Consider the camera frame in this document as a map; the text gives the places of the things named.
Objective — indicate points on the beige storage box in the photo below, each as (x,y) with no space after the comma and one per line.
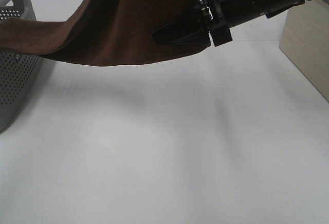
(304,41)

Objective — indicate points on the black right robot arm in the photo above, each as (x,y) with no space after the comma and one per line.
(275,7)

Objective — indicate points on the brown towel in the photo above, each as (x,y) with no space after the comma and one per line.
(101,33)

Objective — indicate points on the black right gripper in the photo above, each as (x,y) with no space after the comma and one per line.
(225,15)

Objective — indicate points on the grey perforated plastic basket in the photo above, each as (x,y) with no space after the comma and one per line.
(18,71)

